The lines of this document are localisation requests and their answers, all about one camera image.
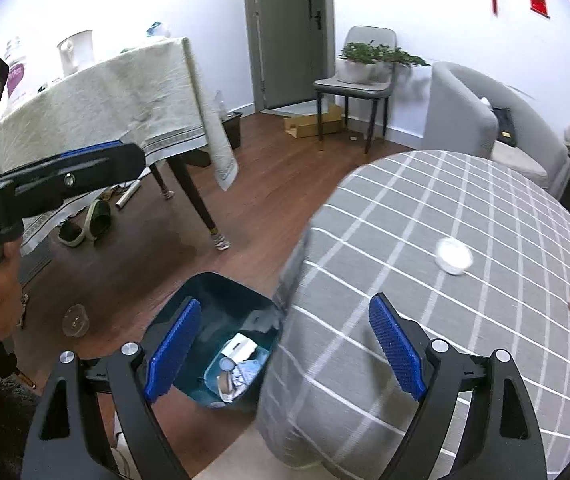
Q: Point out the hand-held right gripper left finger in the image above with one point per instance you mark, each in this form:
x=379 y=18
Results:
x=172 y=350

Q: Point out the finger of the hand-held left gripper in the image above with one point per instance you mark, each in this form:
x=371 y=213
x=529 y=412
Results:
x=90 y=150
x=90 y=175

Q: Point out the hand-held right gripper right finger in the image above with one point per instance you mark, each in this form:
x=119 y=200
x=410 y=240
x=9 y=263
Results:
x=397 y=345

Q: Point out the white plastic lid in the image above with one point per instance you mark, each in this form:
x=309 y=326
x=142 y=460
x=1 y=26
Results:
x=226 y=363

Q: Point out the white printed card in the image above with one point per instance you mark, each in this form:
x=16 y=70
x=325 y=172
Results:
x=241 y=346

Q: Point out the dark teal trash bin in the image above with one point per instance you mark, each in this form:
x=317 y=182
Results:
x=225 y=300

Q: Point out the blue white wipes packet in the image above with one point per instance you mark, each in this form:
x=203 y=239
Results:
x=254 y=369

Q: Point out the small white plastic cup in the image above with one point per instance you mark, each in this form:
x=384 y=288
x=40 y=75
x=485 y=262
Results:
x=454 y=256

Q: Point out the silver tube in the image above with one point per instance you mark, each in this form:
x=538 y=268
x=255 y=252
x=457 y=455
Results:
x=127 y=195

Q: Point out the green slipper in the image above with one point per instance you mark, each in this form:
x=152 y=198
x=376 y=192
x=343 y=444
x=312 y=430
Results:
x=97 y=217
x=71 y=234

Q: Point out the table with beige cloth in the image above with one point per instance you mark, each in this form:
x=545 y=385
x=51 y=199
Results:
x=115 y=95

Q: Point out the dark wooden table leg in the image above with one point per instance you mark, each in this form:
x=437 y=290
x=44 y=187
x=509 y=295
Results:
x=161 y=180
x=195 y=195

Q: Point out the white jug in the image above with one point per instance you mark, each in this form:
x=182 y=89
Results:
x=76 y=52

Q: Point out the clear plastic cup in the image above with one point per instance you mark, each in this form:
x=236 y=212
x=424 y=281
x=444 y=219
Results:
x=76 y=320

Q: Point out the purple-label container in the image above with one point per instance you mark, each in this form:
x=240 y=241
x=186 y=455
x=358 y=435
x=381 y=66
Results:
x=16 y=75

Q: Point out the clear plastic bottle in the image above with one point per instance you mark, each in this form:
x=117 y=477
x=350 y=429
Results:
x=221 y=102

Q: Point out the small black bin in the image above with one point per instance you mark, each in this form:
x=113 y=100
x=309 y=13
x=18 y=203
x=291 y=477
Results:
x=234 y=132

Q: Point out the flat cardboard box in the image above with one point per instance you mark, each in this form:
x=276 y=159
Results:
x=310 y=125

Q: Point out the grey-green door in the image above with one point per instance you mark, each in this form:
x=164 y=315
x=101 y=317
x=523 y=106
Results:
x=285 y=35

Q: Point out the grey armchair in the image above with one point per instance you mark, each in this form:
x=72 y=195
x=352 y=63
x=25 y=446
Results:
x=460 y=110

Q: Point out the black bag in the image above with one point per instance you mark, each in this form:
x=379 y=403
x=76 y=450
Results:
x=505 y=125

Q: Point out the grey dining chair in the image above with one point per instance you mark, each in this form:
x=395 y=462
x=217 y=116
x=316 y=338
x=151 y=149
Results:
x=365 y=87

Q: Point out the potted plant in white pot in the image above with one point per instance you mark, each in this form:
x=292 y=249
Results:
x=365 y=57

